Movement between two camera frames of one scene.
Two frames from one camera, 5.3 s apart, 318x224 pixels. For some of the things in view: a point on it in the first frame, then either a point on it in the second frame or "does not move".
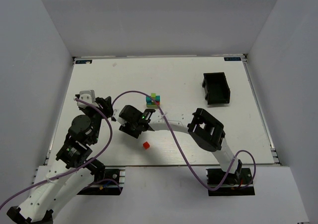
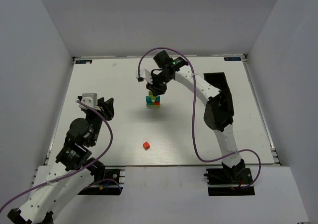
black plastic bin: [218, 90] does not move
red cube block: [146, 145] does not move
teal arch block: [148, 100] does not move
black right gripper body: [121, 122] → [156, 89]
